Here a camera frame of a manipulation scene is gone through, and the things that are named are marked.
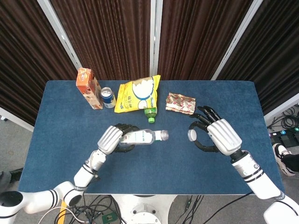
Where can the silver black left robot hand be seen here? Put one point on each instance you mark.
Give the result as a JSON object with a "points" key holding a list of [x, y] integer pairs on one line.
{"points": [[108, 140]]}

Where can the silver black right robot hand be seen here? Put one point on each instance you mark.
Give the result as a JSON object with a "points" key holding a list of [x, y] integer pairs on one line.
{"points": [[224, 136]]}

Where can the translucent white bottle cap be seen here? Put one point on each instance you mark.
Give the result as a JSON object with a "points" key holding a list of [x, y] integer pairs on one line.
{"points": [[192, 135]]}

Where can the transparent plastic bottle white label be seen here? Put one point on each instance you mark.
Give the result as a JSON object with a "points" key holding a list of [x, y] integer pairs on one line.
{"points": [[140, 136]]}

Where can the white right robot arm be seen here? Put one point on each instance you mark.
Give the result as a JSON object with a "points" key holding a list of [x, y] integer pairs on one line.
{"points": [[259, 182]]}

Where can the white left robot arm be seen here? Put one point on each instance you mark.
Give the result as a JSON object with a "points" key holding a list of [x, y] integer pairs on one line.
{"points": [[83, 175]]}

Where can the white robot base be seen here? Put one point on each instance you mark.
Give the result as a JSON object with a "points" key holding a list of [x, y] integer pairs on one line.
{"points": [[144, 210]]}

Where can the green capped bottle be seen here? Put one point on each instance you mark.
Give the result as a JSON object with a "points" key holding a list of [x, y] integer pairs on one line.
{"points": [[150, 114]]}

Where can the blue white drink can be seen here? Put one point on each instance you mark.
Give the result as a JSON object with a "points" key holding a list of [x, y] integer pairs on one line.
{"points": [[108, 99]]}

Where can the tall orange snack box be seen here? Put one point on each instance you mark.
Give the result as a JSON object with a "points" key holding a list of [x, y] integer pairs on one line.
{"points": [[90, 93]]}

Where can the blue table cloth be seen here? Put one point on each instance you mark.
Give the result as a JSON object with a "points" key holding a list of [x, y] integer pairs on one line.
{"points": [[151, 168]]}

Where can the yellow snack bag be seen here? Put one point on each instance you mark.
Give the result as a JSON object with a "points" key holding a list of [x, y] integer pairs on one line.
{"points": [[135, 95]]}

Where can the gold red foil packet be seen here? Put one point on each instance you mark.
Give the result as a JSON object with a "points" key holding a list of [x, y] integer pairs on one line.
{"points": [[181, 103]]}

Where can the white black sneaker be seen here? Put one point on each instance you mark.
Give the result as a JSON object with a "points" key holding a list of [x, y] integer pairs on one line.
{"points": [[279, 151]]}

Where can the green circuit board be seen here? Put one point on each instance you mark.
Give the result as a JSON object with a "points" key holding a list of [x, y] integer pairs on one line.
{"points": [[109, 219]]}

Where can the brown pleated screen panel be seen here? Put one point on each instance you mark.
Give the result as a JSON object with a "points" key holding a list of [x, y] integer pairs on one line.
{"points": [[198, 35], [109, 35], [275, 58], [23, 58]]}

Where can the black floor item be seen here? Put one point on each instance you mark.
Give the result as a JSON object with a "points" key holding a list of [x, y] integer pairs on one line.
{"points": [[9, 176]]}

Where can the white screen frame post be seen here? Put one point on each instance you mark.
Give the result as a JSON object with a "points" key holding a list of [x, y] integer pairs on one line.
{"points": [[156, 35], [60, 35], [238, 39]]}

